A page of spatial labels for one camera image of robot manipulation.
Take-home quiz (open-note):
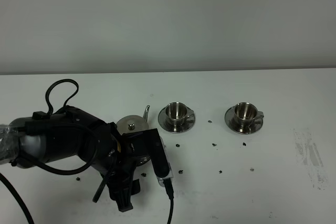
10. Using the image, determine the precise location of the right stainless steel teacup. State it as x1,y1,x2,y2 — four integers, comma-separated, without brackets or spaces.
233,102,264,127

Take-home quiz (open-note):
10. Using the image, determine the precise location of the left stainless steel teacup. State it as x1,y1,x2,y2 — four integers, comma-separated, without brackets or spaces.
164,102,194,126

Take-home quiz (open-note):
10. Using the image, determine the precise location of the left stainless steel saucer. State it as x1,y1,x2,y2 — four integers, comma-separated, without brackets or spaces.
158,107,196,133

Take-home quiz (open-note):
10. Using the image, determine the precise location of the stainless steel teacup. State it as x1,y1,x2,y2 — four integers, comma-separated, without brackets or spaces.
233,102,264,127
164,102,194,126

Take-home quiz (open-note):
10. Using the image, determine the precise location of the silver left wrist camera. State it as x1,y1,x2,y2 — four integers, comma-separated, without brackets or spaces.
153,137,174,187

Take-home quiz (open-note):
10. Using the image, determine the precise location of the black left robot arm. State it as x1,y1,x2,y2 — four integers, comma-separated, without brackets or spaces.
1,106,174,212

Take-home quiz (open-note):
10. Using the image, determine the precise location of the right stainless steel saucer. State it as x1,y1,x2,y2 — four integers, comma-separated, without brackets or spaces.
224,107,263,134

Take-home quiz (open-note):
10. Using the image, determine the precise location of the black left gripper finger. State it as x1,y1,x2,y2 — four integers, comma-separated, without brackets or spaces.
131,179,140,196
109,169,133,212

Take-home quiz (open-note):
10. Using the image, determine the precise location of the stainless steel teapot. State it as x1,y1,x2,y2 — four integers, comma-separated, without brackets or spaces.
117,105,151,167

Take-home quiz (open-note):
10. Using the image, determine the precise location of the stainless steel saucer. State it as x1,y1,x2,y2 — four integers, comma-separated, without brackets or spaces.
158,107,196,133
224,107,263,134

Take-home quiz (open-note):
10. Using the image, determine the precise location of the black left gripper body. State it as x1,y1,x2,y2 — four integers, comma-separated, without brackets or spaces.
99,123,170,194

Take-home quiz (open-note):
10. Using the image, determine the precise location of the black left camera cable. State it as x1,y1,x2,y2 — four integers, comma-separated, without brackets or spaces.
0,78,175,224

